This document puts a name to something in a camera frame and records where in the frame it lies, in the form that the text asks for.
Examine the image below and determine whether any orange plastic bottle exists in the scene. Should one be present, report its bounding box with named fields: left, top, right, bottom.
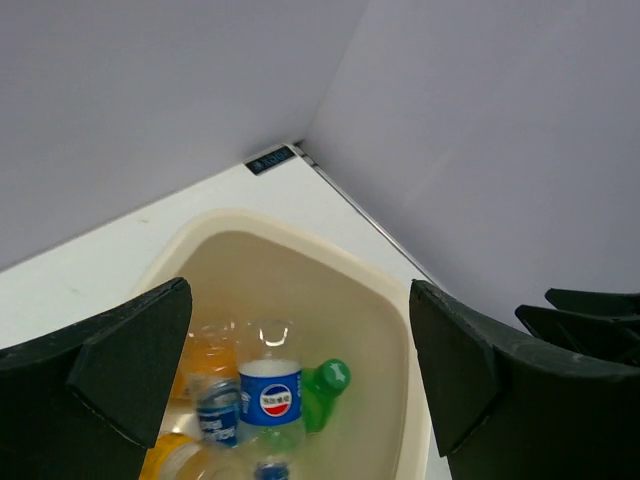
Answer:
left=169, top=322, right=237, bottom=400

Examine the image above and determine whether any cream plastic bin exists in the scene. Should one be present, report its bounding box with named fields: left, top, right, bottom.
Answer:
left=135, top=209, right=430, bottom=479

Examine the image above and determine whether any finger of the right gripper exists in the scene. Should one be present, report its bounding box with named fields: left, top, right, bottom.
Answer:
left=545, top=288, right=639, bottom=316
left=515, top=305, right=639, bottom=365

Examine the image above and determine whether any clear water bottle white cap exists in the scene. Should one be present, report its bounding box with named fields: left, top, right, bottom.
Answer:
left=193, top=377, right=240, bottom=448

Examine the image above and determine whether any green Sprite bottle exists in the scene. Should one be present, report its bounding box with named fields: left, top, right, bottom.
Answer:
left=301, top=358, right=351, bottom=434

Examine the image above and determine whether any clear blue label Pepsi bottle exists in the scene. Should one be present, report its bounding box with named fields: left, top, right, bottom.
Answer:
left=236, top=318, right=305, bottom=479

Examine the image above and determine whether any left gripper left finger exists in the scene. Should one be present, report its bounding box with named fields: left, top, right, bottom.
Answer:
left=1, top=277, right=192, bottom=479

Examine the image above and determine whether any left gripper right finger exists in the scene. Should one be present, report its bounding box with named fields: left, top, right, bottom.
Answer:
left=409, top=280, right=639, bottom=479

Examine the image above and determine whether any clear yellow cap bottle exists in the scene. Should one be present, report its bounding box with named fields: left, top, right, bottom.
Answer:
left=139, top=432, right=249, bottom=480

